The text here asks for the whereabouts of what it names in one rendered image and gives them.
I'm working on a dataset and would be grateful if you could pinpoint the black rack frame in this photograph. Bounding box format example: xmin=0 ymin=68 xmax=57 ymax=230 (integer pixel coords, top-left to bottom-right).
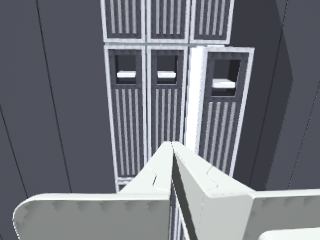
xmin=0 ymin=0 xmax=320 ymax=240

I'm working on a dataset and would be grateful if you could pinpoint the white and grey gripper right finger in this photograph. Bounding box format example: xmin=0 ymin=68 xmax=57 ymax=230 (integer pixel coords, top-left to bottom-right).
xmin=171 ymin=142 xmax=320 ymax=240

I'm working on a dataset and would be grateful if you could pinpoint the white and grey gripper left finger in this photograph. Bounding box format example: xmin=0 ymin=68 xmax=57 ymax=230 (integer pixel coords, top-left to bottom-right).
xmin=13 ymin=142 xmax=174 ymax=240

